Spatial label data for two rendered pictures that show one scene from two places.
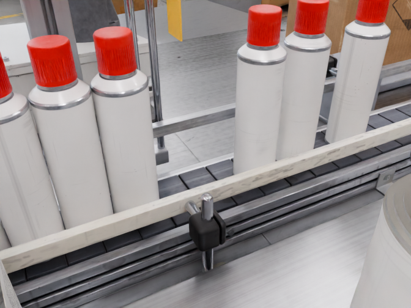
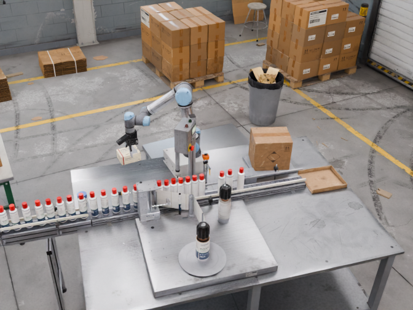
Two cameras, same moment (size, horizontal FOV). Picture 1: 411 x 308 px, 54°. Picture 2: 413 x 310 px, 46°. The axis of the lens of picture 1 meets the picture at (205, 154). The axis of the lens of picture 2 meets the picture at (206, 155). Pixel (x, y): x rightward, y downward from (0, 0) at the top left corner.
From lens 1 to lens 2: 3.18 m
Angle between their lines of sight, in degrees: 8
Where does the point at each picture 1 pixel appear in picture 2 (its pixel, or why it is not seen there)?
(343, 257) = not seen: hidden behind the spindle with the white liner
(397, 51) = (270, 166)
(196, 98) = (217, 173)
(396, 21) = (268, 160)
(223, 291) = (211, 207)
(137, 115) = (203, 184)
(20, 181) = (188, 190)
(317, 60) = (230, 178)
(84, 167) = (195, 190)
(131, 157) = (201, 189)
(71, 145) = (195, 187)
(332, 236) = not seen: hidden behind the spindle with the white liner
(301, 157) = not seen: hidden behind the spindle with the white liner
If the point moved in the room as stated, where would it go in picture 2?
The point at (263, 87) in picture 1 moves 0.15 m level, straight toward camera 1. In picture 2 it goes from (220, 181) to (214, 194)
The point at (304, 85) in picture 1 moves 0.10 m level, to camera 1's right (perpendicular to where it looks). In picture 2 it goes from (228, 181) to (242, 182)
